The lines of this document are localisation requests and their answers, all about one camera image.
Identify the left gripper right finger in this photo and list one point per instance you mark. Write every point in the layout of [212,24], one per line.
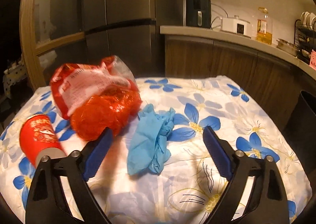
[221,153]

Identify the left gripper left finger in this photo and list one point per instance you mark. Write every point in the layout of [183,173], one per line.
[94,152]

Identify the red plastic bag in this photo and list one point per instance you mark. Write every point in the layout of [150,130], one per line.
[112,109]

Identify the blue nitrile glove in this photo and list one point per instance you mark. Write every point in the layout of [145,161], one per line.
[148,147]

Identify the red white snack bag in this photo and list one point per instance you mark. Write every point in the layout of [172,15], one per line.
[72,84]

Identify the black trash bin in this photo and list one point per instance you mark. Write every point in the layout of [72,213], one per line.
[299,131]

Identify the kitchen counter with cabinets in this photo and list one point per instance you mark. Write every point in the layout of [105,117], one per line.
[272,77]

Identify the floral white blue tablecloth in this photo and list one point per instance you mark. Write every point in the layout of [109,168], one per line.
[269,184]

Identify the red paper cup lying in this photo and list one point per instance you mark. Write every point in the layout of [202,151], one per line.
[37,139]

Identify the polka dot cloth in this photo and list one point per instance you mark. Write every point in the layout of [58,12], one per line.
[12,76]

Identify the cooking oil bottle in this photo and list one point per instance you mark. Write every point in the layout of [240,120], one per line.
[264,26]

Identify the steel bowl on counter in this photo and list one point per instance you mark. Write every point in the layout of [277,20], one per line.
[287,47]

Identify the pink utensil basket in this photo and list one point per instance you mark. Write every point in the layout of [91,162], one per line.
[312,62]

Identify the white rice cooker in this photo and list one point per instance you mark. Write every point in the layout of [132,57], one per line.
[236,25]

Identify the wooden glass door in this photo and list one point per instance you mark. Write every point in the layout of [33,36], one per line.
[51,34]

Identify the black dish rack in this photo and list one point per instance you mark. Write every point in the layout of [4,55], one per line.
[304,36]

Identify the black air fryer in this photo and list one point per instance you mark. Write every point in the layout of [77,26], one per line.
[198,13]

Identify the dark steel refrigerator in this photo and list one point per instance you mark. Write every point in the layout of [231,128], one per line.
[130,29]

